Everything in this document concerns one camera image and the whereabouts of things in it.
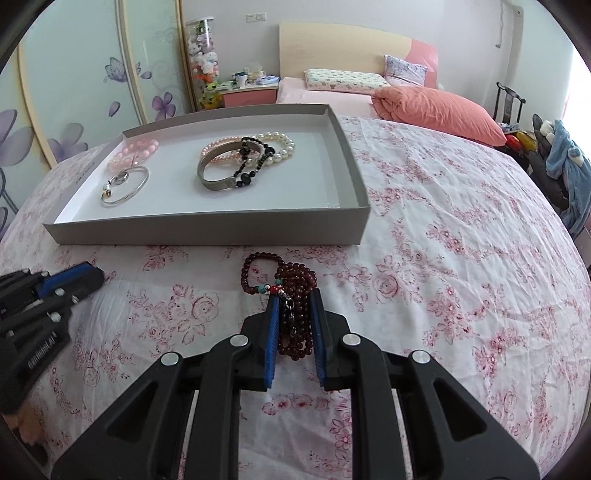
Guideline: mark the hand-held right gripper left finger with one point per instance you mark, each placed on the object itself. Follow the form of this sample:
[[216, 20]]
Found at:
[[272, 341]]

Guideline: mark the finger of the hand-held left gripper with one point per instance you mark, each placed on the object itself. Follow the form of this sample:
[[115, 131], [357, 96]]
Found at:
[[87, 282], [60, 279]]

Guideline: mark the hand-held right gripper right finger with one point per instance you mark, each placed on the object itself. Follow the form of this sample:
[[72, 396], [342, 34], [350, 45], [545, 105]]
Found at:
[[317, 341]]

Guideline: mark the thin silver bangle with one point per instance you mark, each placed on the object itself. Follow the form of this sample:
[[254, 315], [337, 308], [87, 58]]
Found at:
[[129, 199]]

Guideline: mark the grey cardboard tray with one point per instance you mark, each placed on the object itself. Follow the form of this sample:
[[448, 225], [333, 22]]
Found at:
[[184, 207]]

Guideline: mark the wide silver bangle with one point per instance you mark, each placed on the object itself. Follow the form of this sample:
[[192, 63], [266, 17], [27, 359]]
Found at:
[[214, 185]]

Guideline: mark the person's left hand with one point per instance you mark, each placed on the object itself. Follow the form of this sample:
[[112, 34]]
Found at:
[[16, 422]]

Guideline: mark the floral bed sheet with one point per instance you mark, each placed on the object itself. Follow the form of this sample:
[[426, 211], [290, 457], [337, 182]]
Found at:
[[438, 258]]

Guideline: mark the flower print wardrobe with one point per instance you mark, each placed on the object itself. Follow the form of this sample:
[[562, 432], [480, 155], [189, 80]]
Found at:
[[78, 69]]

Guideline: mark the pink bed sheet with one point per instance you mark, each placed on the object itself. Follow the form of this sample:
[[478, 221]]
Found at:
[[323, 104]]

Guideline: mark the pink nightstand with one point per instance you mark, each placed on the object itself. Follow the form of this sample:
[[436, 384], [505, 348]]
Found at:
[[247, 98]]

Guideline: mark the clear tube of plush toys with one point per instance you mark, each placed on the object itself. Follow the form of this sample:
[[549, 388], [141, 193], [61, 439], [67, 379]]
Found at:
[[203, 60]]

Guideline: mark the white mug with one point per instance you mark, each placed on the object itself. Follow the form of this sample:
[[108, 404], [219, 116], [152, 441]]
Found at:
[[240, 79]]

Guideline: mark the coral duvet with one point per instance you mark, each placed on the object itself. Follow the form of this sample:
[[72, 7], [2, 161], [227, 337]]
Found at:
[[438, 113]]

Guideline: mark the cartoon print pillow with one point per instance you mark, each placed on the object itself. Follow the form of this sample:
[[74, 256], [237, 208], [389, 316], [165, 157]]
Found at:
[[344, 81]]

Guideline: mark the dark padded chair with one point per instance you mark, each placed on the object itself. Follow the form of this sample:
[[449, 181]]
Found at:
[[542, 170]]

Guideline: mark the purple floral pillow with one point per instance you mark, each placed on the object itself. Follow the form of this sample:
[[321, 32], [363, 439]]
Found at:
[[406, 71]]

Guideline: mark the red and yellow toy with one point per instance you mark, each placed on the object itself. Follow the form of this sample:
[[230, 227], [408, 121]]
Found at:
[[521, 141]]

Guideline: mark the cream and pink headboard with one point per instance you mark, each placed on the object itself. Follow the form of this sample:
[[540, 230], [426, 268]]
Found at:
[[337, 46]]

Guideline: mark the black wooden chair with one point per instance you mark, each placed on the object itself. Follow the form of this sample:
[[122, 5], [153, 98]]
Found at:
[[508, 104]]

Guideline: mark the blue plush garment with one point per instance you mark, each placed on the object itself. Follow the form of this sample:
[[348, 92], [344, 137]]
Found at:
[[572, 170]]

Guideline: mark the white wall socket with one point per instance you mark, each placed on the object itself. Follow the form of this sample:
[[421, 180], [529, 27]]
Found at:
[[256, 17]]

